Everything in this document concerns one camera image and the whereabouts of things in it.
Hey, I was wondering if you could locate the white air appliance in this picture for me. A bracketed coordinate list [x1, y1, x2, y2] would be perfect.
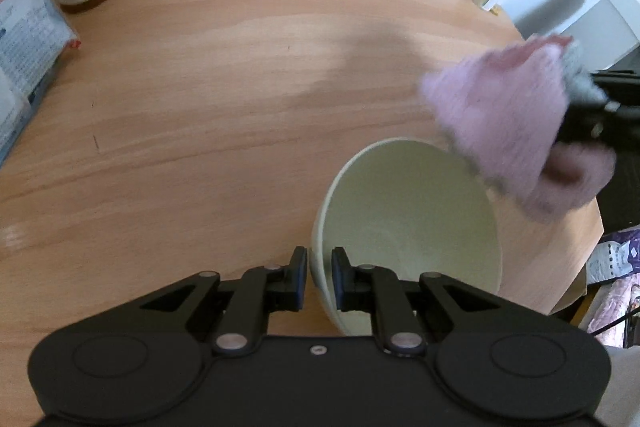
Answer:
[556, 0, 639, 70]

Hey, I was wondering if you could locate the pale green ceramic bowl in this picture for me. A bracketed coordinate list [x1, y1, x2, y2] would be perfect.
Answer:
[310, 138, 502, 336]

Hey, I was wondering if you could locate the pink and grey cloth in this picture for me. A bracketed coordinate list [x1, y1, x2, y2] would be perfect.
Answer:
[420, 35, 616, 221]

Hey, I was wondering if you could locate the blue white snack pouch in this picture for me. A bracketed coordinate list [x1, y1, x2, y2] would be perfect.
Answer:
[0, 0, 79, 158]

